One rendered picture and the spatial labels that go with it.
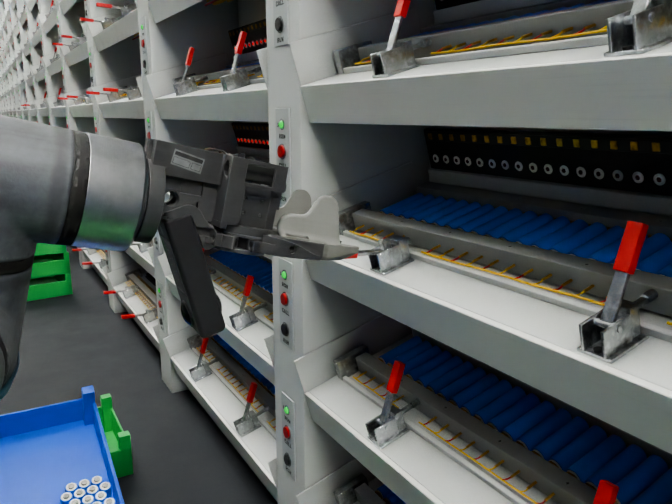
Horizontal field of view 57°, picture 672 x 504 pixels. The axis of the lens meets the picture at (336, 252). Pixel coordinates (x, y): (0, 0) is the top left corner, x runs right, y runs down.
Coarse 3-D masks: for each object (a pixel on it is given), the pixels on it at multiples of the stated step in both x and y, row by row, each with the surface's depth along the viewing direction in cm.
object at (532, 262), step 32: (384, 224) 72; (416, 224) 68; (480, 256) 59; (512, 256) 55; (544, 256) 53; (576, 256) 51; (544, 288) 51; (576, 288) 50; (608, 288) 48; (640, 288) 45
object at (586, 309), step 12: (360, 240) 74; (372, 240) 72; (432, 264) 63; (444, 264) 61; (456, 264) 60; (468, 276) 58; (480, 276) 57; (492, 276) 56; (516, 288) 53; (528, 288) 52; (552, 300) 50; (564, 300) 49; (588, 312) 47; (648, 324) 43; (660, 336) 42
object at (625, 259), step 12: (636, 228) 41; (624, 240) 42; (636, 240) 41; (624, 252) 42; (636, 252) 41; (624, 264) 42; (636, 264) 42; (624, 276) 42; (612, 288) 42; (624, 288) 42; (612, 300) 42; (612, 312) 42
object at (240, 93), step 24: (264, 24) 118; (192, 48) 119; (240, 48) 96; (264, 48) 80; (168, 72) 133; (192, 72) 135; (216, 72) 116; (240, 72) 97; (264, 72) 81; (168, 96) 127; (192, 96) 110; (216, 96) 99; (240, 96) 90; (264, 96) 83; (216, 120) 104; (240, 120) 94; (264, 120) 86
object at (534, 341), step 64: (384, 192) 82; (512, 192) 69; (576, 192) 62; (448, 256) 64; (448, 320) 55; (512, 320) 49; (576, 320) 47; (640, 320) 45; (576, 384) 43; (640, 384) 38
